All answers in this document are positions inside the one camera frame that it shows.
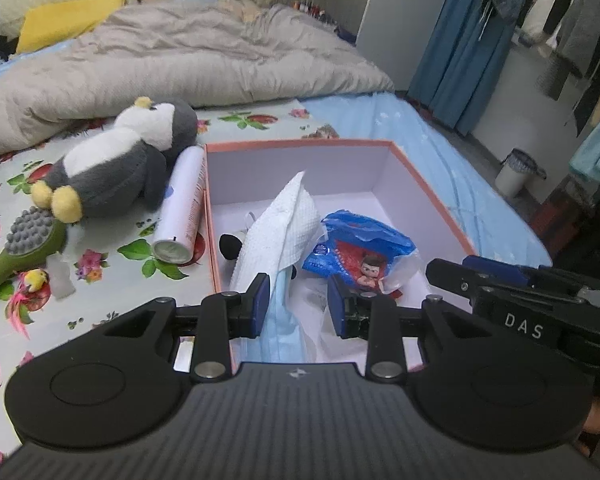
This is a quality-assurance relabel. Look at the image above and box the white trash bin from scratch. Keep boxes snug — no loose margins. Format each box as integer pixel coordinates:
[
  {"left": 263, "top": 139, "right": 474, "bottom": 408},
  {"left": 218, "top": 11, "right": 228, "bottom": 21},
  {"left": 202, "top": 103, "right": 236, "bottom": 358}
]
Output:
[{"left": 494, "top": 148, "right": 548, "bottom": 199}]

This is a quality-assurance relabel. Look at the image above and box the blue tissue packet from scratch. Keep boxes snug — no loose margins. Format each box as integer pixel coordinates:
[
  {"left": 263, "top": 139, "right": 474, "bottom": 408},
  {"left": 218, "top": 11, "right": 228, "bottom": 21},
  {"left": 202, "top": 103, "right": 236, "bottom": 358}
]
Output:
[{"left": 302, "top": 210, "right": 424, "bottom": 297}]

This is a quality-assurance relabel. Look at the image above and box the white paper towel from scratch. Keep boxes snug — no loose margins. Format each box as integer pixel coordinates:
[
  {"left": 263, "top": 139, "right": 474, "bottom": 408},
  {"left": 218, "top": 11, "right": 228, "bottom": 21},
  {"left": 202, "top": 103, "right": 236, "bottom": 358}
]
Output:
[{"left": 228, "top": 170, "right": 327, "bottom": 302}]

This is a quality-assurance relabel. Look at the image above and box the small panda plush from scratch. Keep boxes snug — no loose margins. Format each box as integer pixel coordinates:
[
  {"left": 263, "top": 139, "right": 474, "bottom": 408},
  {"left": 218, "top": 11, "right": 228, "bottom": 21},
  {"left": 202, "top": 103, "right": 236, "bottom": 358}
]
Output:
[{"left": 218, "top": 212, "right": 262, "bottom": 264}]

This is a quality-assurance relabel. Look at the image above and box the light blue garment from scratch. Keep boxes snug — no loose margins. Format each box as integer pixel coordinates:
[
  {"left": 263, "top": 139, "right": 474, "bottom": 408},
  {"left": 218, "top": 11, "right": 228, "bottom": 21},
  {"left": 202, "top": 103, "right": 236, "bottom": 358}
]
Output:
[{"left": 569, "top": 109, "right": 600, "bottom": 184}]

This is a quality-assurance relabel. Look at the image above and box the white spray can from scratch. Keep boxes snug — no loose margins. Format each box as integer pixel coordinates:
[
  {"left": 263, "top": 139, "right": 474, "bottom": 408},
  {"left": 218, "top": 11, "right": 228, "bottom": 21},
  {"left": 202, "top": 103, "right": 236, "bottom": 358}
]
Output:
[{"left": 151, "top": 145, "right": 207, "bottom": 264}]

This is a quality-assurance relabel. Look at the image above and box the light blue bedsheet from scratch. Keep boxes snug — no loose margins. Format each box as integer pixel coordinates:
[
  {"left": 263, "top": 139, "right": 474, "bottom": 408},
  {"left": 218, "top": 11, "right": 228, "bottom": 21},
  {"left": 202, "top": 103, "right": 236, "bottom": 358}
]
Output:
[{"left": 299, "top": 91, "right": 554, "bottom": 269}]

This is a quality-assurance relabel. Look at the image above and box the blue curtain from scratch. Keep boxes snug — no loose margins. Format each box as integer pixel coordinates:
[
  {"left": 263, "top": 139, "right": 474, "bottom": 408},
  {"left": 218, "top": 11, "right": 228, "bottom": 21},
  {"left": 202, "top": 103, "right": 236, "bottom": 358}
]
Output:
[{"left": 406, "top": 0, "right": 527, "bottom": 137}]

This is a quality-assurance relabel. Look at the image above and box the grey striped sweater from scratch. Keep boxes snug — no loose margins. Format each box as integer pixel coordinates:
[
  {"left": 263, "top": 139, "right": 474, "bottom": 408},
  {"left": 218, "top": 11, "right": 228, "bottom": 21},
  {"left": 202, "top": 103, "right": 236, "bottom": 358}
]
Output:
[{"left": 536, "top": 0, "right": 600, "bottom": 102}]

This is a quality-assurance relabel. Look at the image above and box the floral printed bedsheet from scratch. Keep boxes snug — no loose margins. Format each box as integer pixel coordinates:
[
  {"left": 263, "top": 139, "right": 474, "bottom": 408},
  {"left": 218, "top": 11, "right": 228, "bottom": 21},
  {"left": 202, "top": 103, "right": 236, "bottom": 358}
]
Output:
[{"left": 0, "top": 97, "right": 342, "bottom": 461}]

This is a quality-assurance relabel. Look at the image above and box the yellow pillow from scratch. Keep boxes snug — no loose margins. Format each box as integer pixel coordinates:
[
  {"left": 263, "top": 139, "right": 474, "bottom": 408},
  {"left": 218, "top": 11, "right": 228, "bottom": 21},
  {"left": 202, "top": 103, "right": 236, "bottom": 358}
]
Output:
[{"left": 16, "top": 0, "right": 129, "bottom": 55}]

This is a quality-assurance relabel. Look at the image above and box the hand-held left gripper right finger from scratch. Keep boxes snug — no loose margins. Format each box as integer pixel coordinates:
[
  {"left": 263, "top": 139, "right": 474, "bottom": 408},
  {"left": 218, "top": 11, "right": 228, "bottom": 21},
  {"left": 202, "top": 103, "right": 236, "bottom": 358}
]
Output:
[{"left": 326, "top": 275, "right": 496, "bottom": 382}]

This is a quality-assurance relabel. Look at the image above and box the blue face mask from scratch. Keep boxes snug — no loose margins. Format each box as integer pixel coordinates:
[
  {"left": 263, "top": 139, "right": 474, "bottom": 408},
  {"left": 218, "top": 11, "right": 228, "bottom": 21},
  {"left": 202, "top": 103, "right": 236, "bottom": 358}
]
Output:
[{"left": 259, "top": 260, "right": 322, "bottom": 364}]

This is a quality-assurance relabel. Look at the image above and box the white wardrobe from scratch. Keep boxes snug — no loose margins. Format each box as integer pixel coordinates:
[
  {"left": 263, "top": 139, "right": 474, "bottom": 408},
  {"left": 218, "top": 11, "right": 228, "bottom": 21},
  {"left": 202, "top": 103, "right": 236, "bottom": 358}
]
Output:
[{"left": 355, "top": 0, "right": 457, "bottom": 92}]

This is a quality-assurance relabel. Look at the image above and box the green massage brush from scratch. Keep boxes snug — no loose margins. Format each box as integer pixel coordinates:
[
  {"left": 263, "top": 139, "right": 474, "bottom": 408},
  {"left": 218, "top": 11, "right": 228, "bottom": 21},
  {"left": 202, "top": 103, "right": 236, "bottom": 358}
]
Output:
[{"left": 0, "top": 206, "right": 70, "bottom": 307}]

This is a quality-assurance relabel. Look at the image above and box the row of small bottles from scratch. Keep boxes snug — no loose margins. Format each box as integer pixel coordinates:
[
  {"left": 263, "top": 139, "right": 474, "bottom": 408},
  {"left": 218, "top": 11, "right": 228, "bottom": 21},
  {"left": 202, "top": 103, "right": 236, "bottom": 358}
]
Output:
[{"left": 291, "top": 0, "right": 332, "bottom": 19}]

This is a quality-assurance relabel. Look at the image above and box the small clear plastic wrapper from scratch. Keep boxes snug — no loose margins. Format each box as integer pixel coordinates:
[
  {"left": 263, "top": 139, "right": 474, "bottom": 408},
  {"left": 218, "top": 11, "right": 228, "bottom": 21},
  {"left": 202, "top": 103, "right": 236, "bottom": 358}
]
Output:
[{"left": 46, "top": 252, "right": 77, "bottom": 302}]

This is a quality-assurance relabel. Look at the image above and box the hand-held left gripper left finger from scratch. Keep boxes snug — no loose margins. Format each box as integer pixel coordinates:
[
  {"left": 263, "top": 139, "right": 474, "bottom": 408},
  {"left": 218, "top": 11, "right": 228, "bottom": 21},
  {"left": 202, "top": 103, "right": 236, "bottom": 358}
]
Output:
[{"left": 100, "top": 272, "right": 272, "bottom": 382}]

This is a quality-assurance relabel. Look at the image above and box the pink cardboard box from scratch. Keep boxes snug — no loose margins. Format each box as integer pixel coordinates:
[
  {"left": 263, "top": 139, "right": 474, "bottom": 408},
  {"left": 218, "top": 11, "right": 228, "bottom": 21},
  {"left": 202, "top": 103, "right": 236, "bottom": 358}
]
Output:
[{"left": 203, "top": 139, "right": 479, "bottom": 377}]

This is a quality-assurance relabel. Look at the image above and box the grey penguin plush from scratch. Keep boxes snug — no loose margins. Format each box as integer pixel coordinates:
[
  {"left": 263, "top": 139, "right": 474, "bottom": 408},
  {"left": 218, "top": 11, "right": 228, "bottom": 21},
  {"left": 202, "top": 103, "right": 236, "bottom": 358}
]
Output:
[{"left": 30, "top": 96, "right": 200, "bottom": 225}]

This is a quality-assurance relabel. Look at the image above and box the grey duvet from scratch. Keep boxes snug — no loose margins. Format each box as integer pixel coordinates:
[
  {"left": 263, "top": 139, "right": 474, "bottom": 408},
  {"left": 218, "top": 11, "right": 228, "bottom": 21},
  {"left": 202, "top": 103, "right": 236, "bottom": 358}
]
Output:
[{"left": 0, "top": 0, "right": 396, "bottom": 164}]

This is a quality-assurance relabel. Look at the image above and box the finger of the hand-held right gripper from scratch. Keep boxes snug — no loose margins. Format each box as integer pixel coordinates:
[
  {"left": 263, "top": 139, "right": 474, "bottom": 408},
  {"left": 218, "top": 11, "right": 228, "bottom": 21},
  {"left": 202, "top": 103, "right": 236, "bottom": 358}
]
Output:
[
  {"left": 425, "top": 258, "right": 482, "bottom": 307},
  {"left": 462, "top": 254, "right": 529, "bottom": 282}
]

